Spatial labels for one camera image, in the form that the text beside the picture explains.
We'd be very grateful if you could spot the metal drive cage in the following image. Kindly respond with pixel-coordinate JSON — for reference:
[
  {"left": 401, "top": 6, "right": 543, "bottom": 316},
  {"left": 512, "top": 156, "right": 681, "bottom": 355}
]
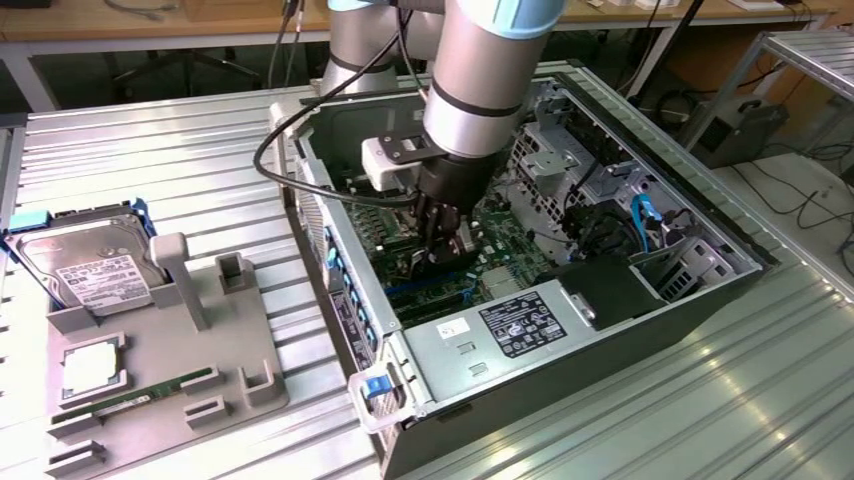
[{"left": 509, "top": 79, "right": 645, "bottom": 214}]

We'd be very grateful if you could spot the green motherboard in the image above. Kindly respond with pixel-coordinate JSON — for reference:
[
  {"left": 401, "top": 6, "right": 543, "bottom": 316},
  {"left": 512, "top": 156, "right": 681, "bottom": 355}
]
[{"left": 332, "top": 184, "right": 572, "bottom": 326}]

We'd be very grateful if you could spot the silver power supply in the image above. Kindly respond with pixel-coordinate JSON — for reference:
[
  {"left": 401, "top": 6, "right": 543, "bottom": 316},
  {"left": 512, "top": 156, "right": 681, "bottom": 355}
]
[{"left": 397, "top": 262, "right": 669, "bottom": 406}]

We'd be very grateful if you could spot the CPU chip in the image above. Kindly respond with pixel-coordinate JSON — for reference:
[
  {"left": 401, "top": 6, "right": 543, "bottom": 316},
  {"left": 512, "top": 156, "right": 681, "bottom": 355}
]
[{"left": 58, "top": 341, "right": 129, "bottom": 397}]

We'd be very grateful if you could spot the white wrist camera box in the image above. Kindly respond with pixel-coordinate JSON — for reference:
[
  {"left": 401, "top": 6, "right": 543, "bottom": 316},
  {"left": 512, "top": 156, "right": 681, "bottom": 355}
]
[{"left": 357, "top": 132, "right": 436, "bottom": 195}]

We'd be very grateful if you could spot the blue expansion slot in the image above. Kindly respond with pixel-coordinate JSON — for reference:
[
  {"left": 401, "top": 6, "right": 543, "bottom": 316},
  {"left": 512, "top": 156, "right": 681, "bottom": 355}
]
[{"left": 388, "top": 279, "right": 472, "bottom": 302}]

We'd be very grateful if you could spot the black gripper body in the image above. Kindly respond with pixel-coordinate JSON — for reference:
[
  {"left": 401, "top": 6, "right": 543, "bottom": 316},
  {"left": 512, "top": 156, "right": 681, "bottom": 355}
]
[{"left": 416, "top": 150, "right": 503, "bottom": 214}]

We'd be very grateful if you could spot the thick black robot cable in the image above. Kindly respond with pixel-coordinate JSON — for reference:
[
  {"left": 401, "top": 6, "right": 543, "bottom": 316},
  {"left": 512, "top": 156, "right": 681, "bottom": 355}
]
[{"left": 250, "top": 0, "right": 429, "bottom": 211}]

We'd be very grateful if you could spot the hard disk with blue bracket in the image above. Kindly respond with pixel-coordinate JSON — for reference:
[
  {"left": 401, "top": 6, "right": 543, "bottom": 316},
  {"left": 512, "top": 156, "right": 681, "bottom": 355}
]
[{"left": 0, "top": 196, "right": 169, "bottom": 321}]

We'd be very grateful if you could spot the wooden desk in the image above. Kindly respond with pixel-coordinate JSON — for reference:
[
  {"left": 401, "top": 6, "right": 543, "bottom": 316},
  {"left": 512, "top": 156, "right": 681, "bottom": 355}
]
[{"left": 0, "top": 0, "right": 836, "bottom": 114}]

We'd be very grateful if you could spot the black box device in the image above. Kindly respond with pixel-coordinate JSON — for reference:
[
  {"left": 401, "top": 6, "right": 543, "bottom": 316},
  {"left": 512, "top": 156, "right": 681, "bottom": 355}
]
[{"left": 691, "top": 98, "right": 791, "bottom": 170}]

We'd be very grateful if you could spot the blue disk wire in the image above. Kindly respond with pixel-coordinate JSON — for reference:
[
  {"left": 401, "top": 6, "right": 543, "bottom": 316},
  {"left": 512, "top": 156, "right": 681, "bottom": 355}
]
[{"left": 625, "top": 191, "right": 669, "bottom": 257}]

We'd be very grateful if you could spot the silver chipset heat sink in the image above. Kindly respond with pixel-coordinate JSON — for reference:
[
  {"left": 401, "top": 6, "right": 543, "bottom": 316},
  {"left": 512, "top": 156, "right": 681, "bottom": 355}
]
[{"left": 477, "top": 271, "right": 533, "bottom": 297}]

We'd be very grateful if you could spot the black expansion slot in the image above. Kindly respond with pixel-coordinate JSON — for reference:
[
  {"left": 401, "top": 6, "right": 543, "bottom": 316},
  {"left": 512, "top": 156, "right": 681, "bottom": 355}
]
[{"left": 392, "top": 295, "right": 472, "bottom": 324}]

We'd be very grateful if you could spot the metal disk bay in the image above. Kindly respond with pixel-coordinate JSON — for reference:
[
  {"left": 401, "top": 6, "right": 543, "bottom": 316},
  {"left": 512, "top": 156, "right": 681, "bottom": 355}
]
[{"left": 629, "top": 238, "right": 763, "bottom": 304}]

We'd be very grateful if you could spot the grey parts rack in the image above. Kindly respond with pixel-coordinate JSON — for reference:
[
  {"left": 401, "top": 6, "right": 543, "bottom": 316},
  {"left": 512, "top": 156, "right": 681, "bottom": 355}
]
[{"left": 38, "top": 232, "right": 295, "bottom": 479}]

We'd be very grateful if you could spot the green RAM stick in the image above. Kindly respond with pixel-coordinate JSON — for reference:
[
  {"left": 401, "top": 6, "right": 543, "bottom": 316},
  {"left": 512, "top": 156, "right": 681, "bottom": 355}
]
[{"left": 50, "top": 367, "right": 216, "bottom": 425}]

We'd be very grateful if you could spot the black chair base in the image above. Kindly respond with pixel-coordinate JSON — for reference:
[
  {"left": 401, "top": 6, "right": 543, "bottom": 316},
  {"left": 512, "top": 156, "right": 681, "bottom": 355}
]
[{"left": 109, "top": 47, "right": 262, "bottom": 102}]

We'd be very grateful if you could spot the open PC case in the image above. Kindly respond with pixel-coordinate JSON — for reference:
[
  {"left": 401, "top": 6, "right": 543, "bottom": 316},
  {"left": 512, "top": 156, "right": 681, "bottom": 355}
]
[{"left": 265, "top": 69, "right": 783, "bottom": 480}]

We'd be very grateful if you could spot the aluminium slat frame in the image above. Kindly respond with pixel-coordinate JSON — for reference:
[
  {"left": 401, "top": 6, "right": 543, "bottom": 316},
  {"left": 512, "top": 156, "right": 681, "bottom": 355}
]
[{"left": 730, "top": 29, "right": 854, "bottom": 132}]

